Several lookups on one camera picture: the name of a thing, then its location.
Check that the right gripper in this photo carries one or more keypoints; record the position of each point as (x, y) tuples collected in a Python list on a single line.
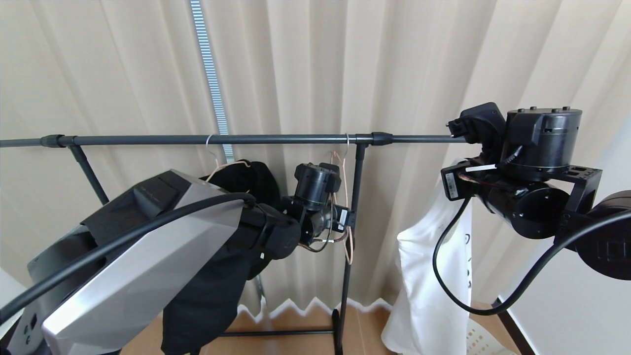
[(468, 180)]

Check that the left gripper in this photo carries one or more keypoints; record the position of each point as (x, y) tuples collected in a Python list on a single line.
[(330, 222)]

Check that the pink clothes hanger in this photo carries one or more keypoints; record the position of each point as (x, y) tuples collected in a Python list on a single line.
[(213, 162), (346, 187)]

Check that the white garment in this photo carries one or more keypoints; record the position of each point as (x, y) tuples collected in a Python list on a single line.
[(429, 276)]

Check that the black garment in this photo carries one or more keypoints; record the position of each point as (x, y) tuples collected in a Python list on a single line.
[(207, 305)]

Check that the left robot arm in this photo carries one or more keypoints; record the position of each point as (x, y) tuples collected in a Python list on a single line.
[(148, 271)]

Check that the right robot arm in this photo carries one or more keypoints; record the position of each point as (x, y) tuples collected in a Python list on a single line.
[(542, 143)]

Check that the black clothes rack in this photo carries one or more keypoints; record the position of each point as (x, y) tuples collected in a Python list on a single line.
[(271, 139)]

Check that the white laundry basket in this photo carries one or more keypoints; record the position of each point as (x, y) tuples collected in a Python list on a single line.
[(483, 340)]

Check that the white curtain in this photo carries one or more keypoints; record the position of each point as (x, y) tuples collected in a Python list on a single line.
[(394, 64), (98, 64)]

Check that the window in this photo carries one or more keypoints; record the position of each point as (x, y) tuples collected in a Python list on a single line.
[(209, 74)]

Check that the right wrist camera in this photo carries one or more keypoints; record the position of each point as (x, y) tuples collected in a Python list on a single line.
[(480, 125)]

